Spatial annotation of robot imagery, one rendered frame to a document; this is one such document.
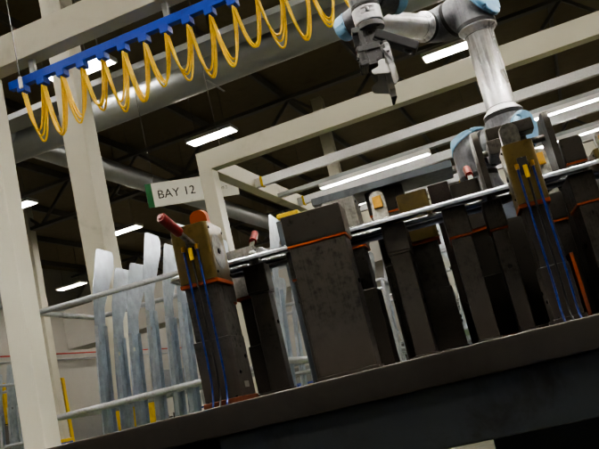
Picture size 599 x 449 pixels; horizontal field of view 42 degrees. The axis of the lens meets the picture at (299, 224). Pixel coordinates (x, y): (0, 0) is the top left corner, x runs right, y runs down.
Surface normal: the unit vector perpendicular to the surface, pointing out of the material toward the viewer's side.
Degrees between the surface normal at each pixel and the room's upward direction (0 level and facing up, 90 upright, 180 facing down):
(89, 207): 90
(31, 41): 90
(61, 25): 90
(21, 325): 90
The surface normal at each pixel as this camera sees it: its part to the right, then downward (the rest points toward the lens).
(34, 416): -0.34, -0.12
